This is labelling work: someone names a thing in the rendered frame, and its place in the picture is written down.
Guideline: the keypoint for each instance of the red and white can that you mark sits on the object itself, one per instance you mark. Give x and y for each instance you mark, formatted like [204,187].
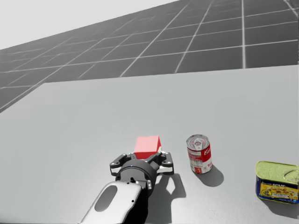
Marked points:
[199,156]

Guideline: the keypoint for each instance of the green and blue rectangular can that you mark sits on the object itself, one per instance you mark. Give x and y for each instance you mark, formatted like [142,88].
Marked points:
[276,182]

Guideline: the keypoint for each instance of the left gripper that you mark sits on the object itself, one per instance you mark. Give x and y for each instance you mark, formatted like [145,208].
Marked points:
[137,171]

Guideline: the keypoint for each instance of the pink cube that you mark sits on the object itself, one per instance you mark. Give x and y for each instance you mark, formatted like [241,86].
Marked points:
[147,147]

